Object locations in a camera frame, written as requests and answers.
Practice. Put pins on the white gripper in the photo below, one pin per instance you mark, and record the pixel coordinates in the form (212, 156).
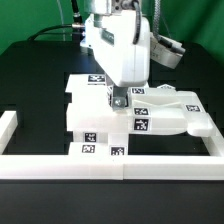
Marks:
(121, 46)

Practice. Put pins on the white chair back piece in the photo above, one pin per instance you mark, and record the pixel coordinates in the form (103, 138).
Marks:
(152, 111)

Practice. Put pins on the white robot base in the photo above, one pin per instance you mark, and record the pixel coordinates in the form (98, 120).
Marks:
(86, 43)

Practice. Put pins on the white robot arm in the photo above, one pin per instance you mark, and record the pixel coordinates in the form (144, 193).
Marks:
(99, 8)

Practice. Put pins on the white fiducial marker sheet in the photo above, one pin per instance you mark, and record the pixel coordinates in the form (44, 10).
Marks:
(83, 81)

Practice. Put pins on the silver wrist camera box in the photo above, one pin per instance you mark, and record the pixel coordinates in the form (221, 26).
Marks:
(166, 51)

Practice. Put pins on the white U-shaped fence frame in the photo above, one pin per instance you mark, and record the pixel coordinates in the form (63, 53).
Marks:
(109, 168)

